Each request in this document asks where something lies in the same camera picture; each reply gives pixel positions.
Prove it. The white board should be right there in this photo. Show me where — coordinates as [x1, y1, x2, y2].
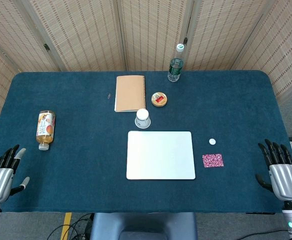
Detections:
[126, 130, 196, 181]

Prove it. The clear green-label water bottle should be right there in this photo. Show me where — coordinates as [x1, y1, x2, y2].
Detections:
[167, 42, 185, 83]

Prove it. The orange juice bottle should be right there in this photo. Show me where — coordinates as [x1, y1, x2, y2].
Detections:
[36, 110, 56, 151]

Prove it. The round tan tin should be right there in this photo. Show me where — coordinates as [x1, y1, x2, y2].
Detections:
[151, 91, 168, 108]

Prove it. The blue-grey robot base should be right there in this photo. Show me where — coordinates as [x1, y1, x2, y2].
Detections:
[90, 212, 198, 240]

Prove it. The tan spiral notebook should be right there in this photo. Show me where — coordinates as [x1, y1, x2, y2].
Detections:
[114, 75, 146, 113]

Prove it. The woven bamboo folding screen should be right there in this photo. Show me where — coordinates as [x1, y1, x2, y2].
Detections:
[0, 0, 292, 131]

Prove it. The pink patterned eraser pad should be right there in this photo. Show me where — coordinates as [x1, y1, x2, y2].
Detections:
[202, 153, 224, 169]

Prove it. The black floor cable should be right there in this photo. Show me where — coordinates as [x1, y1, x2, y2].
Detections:
[47, 213, 94, 240]

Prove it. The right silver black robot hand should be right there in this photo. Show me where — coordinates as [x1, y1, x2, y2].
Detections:
[255, 138, 292, 203]

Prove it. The blue table cloth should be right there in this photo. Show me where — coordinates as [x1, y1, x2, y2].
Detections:
[0, 70, 292, 214]

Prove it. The upturned white paper cup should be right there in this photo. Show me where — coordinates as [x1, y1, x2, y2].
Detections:
[134, 108, 152, 130]

